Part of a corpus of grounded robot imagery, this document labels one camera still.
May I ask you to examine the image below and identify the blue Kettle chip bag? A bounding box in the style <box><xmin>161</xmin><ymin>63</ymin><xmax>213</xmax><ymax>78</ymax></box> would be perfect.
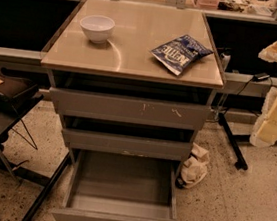
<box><xmin>151</xmin><ymin>35</ymin><xmax>212</xmax><ymax>76</ymax></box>

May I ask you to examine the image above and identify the grey drawer cabinet with top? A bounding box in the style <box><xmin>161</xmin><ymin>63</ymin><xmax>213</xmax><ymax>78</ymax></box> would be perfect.
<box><xmin>41</xmin><ymin>0</ymin><xmax>225</xmax><ymax>170</ymax></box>

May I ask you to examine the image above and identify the grey open bottom drawer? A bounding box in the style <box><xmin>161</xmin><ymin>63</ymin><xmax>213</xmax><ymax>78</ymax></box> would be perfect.
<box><xmin>52</xmin><ymin>150</ymin><xmax>179</xmax><ymax>221</ymax></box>

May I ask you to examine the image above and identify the grey middle drawer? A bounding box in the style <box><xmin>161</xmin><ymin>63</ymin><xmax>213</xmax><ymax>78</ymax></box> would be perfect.
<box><xmin>62</xmin><ymin>128</ymin><xmax>193</xmax><ymax>161</ymax></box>

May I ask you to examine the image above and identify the grey top drawer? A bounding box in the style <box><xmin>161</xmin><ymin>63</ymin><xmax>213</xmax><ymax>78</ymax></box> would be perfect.
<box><xmin>49</xmin><ymin>87</ymin><xmax>210</xmax><ymax>131</ymax></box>

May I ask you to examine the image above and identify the black power adapter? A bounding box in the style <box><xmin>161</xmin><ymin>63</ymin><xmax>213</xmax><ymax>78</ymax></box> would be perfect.
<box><xmin>251</xmin><ymin>72</ymin><xmax>270</xmax><ymax>82</ymax></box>

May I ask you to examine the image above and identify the white spray bottle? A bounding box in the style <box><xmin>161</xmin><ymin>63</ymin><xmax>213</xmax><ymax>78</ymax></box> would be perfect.
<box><xmin>219</xmin><ymin>48</ymin><xmax>232</xmax><ymax>70</ymax></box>

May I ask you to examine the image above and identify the white ceramic bowl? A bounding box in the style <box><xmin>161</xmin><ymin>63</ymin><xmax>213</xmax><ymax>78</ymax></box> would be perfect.
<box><xmin>80</xmin><ymin>15</ymin><xmax>115</xmax><ymax>43</ymax></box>

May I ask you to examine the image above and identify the black tray with tan note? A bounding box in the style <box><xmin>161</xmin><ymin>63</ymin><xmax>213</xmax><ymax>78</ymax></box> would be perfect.
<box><xmin>0</xmin><ymin>68</ymin><xmax>38</xmax><ymax>112</ymax></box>

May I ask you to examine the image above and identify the dark side table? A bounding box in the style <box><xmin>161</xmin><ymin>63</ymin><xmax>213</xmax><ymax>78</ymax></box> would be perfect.
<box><xmin>0</xmin><ymin>92</ymin><xmax>70</xmax><ymax>221</ymax></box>

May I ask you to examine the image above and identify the black cable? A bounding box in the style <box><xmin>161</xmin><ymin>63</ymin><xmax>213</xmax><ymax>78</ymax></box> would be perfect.
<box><xmin>216</xmin><ymin>71</ymin><xmax>274</xmax><ymax>123</ymax></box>

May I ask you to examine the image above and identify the black table leg frame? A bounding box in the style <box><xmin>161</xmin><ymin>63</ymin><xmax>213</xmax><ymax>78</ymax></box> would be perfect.
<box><xmin>211</xmin><ymin>111</ymin><xmax>277</xmax><ymax>176</ymax></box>

